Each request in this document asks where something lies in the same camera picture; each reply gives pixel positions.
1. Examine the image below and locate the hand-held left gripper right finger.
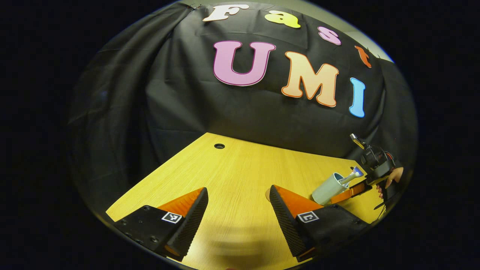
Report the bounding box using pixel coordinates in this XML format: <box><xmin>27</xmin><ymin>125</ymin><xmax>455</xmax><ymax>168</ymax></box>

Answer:
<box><xmin>269</xmin><ymin>184</ymin><xmax>372</xmax><ymax>263</ymax></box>

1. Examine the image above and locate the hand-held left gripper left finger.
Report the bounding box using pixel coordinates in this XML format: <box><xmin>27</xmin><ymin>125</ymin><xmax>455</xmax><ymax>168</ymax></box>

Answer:
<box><xmin>106</xmin><ymin>187</ymin><xmax>209</xmax><ymax>262</ymax></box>

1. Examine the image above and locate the pale blue cup wooden handle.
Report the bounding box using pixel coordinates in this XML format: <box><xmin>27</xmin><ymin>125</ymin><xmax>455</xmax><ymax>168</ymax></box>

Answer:
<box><xmin>312</xmin><ymin>172</ymin><xmax>351</xmax><ymax>206</ymax></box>

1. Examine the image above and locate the wooden desktop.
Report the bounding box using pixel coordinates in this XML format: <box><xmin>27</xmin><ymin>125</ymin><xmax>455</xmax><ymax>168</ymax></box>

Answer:
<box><xmin>106</xmin><ymin>132</ymin><xmax>383</xmax><ymax>270</ymax></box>

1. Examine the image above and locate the black backdrop cloth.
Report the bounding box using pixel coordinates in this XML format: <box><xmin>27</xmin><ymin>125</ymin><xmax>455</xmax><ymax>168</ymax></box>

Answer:
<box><xmin>67</xmin><ymin>2</ymin><xmax>419</xmax><ymax>225</ymax></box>

